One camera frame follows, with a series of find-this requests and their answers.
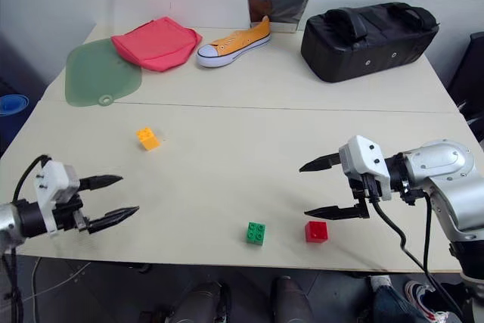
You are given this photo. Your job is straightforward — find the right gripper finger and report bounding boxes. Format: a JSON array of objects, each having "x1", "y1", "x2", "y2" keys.
[
  {"x1": 303, "y1": 203, "x2": 370, "y2": 222},
  {"x1": 299, "y1": 153, "x2": 342, "y2": 173}
]

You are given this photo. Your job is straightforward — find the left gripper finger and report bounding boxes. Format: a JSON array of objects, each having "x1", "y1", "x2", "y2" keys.
[
  {"x1": 88, "y1": 206, "x2": 141, "y2": 234},
  {"x1": 79, "y1": 175, "x2": 124, "y2": 191}
]

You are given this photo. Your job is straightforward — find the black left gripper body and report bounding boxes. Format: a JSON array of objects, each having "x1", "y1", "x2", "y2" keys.
[{"x1": 52, "y1": 178, "x2": 94, "y2": 234}]

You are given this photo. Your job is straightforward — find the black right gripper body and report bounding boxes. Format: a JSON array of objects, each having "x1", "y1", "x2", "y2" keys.
[{"x1": 345, "y1": 175, "x2": 374, "y2": 220}]

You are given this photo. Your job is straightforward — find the red toy brick cube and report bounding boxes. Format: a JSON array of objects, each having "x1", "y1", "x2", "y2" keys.
[{"x1": 304, "y1": 220, "x2": 330, "y2": 244}]

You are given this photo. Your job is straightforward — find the yellow toy brick cube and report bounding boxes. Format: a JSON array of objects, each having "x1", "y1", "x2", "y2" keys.
[{"x1": 135, "y1": 127, "x2": 161, "y2": 152}]

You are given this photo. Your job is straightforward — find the green toy brick cube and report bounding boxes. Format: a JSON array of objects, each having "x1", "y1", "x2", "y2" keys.
[{"x1": 243, "y1": 221, "x2": 267, "y2": 246}]

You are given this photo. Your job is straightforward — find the white person shoe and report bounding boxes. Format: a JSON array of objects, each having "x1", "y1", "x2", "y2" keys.
[{"x1": 368, "y1": 274, "x2": 395, "y2": 294}]

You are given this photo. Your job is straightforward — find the dark rounded shape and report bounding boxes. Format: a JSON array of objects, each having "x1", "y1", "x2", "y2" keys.
[
  {"x1": 172, "y1": 280, "x2": 232, "y2": 323},
  {"x1": 270, "y1": 275, "x2": 315, "y2": 323}
]

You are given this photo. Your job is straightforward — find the green translucent silicone mat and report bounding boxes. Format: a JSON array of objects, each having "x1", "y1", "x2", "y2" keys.
[{"x1": 64, "y1": 38, "x2": 144, "y2": 107}]

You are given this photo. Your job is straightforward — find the blue jeans leg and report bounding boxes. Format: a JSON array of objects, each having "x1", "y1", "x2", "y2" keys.
[{"x1": 373, "y1": 284, "x2": 421, "y2": 323}]

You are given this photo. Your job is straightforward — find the blue round container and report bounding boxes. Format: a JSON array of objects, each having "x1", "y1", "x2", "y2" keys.
[{"x1": 0, "y1": 95, "x2": 30, "y2": 117}]

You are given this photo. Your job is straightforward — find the red white blue sneaker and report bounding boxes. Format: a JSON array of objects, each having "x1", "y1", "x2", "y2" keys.
[{"x1": 403, "y1": 280, "x2": 453, "y2": 323}]

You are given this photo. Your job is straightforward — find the black fabric carry bag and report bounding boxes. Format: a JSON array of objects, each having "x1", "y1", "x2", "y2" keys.
[{"x1": 300, "y1": 2, "x2": 442, "y2": 83}]

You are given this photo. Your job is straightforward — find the yellow canvas sneaker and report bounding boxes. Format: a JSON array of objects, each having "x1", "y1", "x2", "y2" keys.
[{"x1": 195, "y1": 15, "x2": 272, "y2": 69}]

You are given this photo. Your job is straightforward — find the red folded cloth bag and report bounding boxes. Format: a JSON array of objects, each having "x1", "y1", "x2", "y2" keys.
[{"x1": 110, "y1": 16, "x2": 203, "y2": 73}]

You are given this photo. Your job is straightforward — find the dark foil packet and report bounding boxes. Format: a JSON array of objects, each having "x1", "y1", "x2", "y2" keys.
[{"x1": 245, "y1": 0, "x2": 312, "y2": 33}]

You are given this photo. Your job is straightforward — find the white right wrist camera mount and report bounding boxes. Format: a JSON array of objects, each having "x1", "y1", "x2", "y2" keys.
[{"x1": 338, "y1": 135, "x2": 392, "y2": 202}]

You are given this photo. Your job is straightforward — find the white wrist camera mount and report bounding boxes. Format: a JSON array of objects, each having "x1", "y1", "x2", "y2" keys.
[
  {"x1": 32, "y1": 161, "x2": 81, "y2": 238},
  {"x1": 338, "y1": 135, "x2": 392, "y2": 202}
]

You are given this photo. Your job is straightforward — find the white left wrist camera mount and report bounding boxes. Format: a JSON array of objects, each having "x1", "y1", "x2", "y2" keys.
[{"x1": 32, "y1": 161, "x2": 81, "y2": 238}]

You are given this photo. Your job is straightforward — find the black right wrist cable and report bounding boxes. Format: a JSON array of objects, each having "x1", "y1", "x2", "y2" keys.
[{"x1": 369, "y1": 185, "x2": 467, "y2": 323}]

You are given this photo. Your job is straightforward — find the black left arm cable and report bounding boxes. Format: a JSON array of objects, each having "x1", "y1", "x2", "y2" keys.
[{"x1": 12, "y1": 154, "x2": 52, "y2": 203}]

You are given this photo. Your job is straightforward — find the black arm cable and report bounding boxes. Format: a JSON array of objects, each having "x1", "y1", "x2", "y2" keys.
[
  {"x1": 422, "y1": 189, "x2": 434, "y2": 277},
  {"x1": 12, "y1": 154, "x2": 52, "y2": 203}
]

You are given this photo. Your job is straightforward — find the white floor cable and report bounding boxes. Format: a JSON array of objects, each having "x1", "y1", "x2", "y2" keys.
[{"x1": 22, "y1": 257, "x2": 92, "y2": 303}]

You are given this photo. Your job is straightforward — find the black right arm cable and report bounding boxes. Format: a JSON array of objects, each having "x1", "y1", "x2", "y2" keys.
[{"x1": 422, "y1": 189, "x2": 434, "y2": 277}]

